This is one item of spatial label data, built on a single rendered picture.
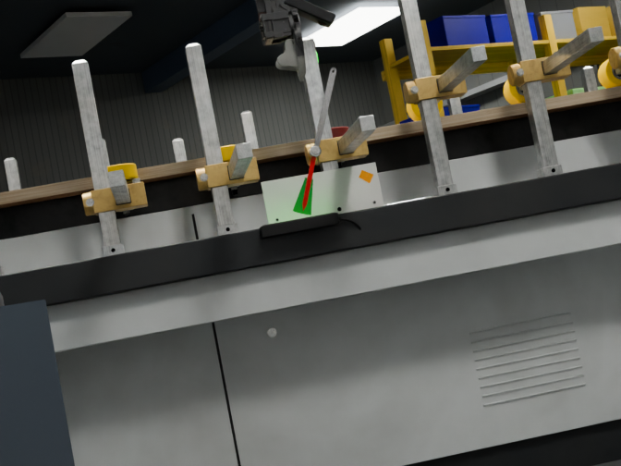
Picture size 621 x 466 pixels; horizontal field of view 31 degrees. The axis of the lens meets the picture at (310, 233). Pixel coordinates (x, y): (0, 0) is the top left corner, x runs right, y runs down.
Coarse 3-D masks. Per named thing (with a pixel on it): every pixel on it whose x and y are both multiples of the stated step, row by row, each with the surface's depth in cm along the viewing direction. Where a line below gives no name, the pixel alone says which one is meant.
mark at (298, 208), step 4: (304, 180) 249; (312, 180) 249; (304, 184) 249; (312, 184) 249; (304, 188) 249; (300, 192) 249; (304, 192) 249; (300, 196) 249; (300, 200) 248; (308, 200) 249; (296, 204) 248; (300, 204) 248; (308, 204) 249; (296, 208) 248; (300, 208) 248; (308, 208) 248; (296, 212) 248; (300, 212) 248; (304, 212) 248; (308, 212) 248
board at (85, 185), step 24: (576, 96) 276; (600, 96) 277; (456, 120) 272; (480, 120) 272; (504, 120) 279; (288, 144) 266; (144, 168) 262; (168, 168) 262; (192, 168) 263; (0, 192) 257; (24, 192) 258; (48, 192) 258; (72, 192) 260
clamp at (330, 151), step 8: (312, 144) 251; (320, 144) 250; (328, 144) 250; (336, 144) 251; (360, 144) 251; (328, 152) 250; (336, 152) 250; (360, 152) 251; (368, 152) 251; (320, 160) 250; (328, 160) 250; (344, 160) 254
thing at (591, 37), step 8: (584, 32) 232; (592, 32) 230; (600, 32) 230; (576, 40) 237; (584, 40) 232; (592, 40) 230; (600, 40) 230; (568, 48) 241; (576, 48) 237; (584, 48) 235; (552, 56) 251; (560, 56) 247; (568, 56) 242; (576, 56) 243; (544, 64) 257; (552, 64) 252; (560, 64) 248; (568, 64) 250; (544, 72) 258; (552, 72) 257; (520, 88) 274
